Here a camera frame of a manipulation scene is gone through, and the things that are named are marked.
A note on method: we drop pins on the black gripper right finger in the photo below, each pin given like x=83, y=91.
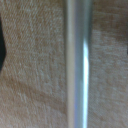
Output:
x=127, y=50

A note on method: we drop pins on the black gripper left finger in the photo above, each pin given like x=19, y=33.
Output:
x=2, y=46

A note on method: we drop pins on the wooden drawer front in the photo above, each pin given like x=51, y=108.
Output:
x=33, y=73

